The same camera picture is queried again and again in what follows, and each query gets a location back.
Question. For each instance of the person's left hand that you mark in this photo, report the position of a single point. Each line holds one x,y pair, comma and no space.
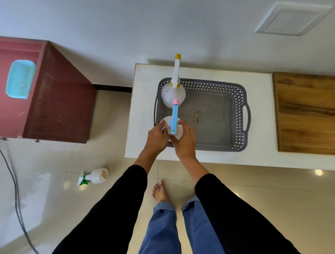
155,140

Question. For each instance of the person's right hand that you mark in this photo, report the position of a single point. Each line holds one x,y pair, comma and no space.
187,145

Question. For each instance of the person's right thumb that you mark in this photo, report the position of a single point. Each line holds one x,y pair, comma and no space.
174,138

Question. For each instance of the person's left thumb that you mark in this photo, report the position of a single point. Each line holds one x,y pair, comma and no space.
166,132

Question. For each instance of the white spray bottle blue trigger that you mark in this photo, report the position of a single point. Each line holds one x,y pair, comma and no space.
174,117

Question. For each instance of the person's right forearm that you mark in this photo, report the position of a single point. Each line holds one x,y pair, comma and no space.
230,217

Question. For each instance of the person's left forearm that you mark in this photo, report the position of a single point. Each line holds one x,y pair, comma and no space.
112,209

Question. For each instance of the small brown scrap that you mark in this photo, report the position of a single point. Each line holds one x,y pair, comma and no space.
196,117

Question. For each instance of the white spray bottle yellow trigger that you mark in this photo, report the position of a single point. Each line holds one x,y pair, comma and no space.
173,96

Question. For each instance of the grey plastic lattice basket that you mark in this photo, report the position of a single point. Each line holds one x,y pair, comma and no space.
217,125

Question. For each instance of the white spray bottle green trigger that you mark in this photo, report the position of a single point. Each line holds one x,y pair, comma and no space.
98,175

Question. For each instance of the person's left leg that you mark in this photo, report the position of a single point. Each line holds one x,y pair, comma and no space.
161,227

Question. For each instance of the person's leg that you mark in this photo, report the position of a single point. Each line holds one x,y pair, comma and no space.
201,230
161,227

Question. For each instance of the person's right leg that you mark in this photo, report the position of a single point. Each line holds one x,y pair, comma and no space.
201,230

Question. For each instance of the dark red cabinet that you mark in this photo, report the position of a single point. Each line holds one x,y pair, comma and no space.
57,104

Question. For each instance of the brown wooden board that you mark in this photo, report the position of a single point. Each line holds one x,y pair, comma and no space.
306,112

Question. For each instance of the light blue plastic tray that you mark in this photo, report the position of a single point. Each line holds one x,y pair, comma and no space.
20,78

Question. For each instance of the white square vent panel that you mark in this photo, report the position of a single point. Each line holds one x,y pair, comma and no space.
293,18

